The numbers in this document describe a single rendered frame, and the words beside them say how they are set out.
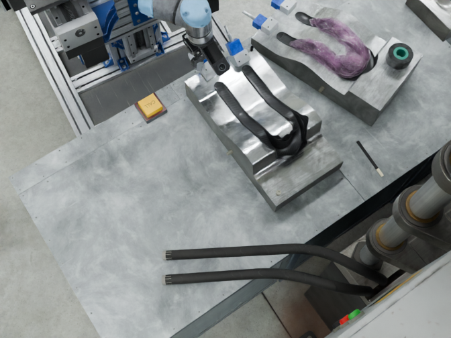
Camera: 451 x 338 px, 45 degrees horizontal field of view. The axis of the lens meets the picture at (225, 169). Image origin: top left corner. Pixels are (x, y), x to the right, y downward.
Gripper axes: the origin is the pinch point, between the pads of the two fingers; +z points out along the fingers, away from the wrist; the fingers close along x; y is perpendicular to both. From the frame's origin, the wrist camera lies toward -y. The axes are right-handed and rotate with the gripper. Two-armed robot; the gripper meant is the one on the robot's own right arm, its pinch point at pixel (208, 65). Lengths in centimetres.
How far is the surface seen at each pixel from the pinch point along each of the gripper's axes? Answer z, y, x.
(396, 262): -19, -79, -6
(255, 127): 0.2, -24.9, -0.5
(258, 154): -4.2, -33.0, 4.1
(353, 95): 4.3, -33.1, -32.6
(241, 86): 5.2, -10.3, -5.7
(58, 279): 81, -15, 95
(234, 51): 2.6, -0.1, -9.9
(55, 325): 77, -31, 106
